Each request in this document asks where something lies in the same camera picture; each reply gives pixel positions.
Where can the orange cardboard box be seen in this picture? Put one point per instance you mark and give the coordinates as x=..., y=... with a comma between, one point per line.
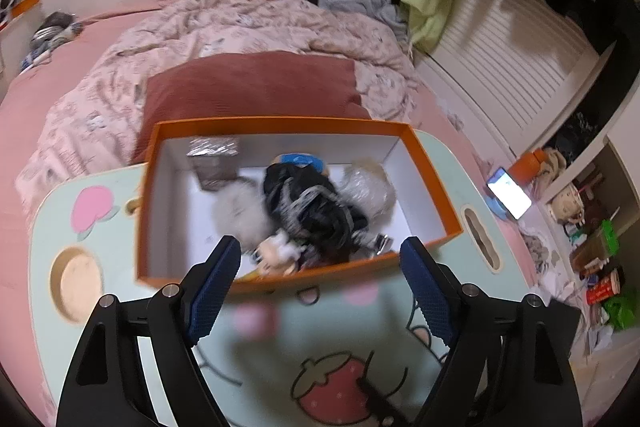
x=280, y=125

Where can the mint cartoon lap table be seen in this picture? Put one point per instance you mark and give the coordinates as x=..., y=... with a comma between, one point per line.
x=450, y=177

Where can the red pillow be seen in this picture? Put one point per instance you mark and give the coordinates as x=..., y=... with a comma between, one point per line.
x=250, y=87

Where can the orange tray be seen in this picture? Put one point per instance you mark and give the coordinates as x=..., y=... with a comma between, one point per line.
x=25, y=4

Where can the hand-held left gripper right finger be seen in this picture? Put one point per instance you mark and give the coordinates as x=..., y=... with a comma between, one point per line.
x=430, y=297

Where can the clear plastic ball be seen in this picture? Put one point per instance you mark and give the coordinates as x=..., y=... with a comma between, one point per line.
x=367, y=189

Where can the floral quilt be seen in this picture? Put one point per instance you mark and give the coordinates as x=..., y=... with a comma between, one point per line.
x=225, y=22

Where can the tan plush toy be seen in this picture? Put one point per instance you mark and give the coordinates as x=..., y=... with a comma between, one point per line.
x=237, y=212

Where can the small doll figurine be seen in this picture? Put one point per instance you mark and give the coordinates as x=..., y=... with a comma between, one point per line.
x=275, y=254

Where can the cream cloth bag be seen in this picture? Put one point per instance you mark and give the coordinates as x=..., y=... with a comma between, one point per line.
x=555, y=162

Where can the smartphone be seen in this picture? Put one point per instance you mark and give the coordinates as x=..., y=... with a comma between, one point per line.
x=510, y=194

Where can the green plastic bag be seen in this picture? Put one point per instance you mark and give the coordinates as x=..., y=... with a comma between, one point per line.
x=620, y=312

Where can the red snack can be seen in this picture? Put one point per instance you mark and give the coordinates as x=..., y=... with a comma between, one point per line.
x=602, y=289

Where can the grey striped clothes bundle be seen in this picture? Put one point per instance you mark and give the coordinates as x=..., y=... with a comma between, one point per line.
x=50, y=32

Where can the white slatted panel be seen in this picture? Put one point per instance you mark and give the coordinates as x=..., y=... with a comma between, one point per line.
x=500, y=57

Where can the small orange container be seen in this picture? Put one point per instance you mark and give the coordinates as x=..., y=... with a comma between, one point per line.
x=527, y=164

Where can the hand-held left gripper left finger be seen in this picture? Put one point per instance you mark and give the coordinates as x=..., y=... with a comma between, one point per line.
x=215, y=292

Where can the dark card box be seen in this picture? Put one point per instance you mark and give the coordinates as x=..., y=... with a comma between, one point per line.
x=212, y=167

